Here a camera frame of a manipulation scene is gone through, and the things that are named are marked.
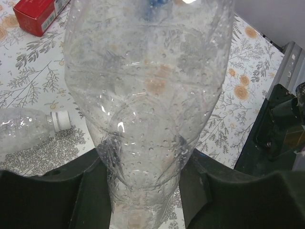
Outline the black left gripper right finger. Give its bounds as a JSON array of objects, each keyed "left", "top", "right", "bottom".
[{"left": 179, "top": 150, "right": 305, "bottom": 229}]

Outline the clear crumpled long bottle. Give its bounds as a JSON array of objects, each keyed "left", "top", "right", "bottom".
[{"left": 0, "top": 108, "right": 71, "bottom": 154}]

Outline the red toothpaste box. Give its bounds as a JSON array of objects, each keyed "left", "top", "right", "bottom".
[{"left": 13, "top": 0, "right": 70, "bottom": 37}]

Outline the clear bottle white cap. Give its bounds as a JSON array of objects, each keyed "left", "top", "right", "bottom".
[{"left": 64, "top": 0, "right": 234, "bottom": 229}]

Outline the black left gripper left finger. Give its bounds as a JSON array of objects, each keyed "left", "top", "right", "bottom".
[{"left": 0, "top": 149, "right": 111, "bottom": 229}]

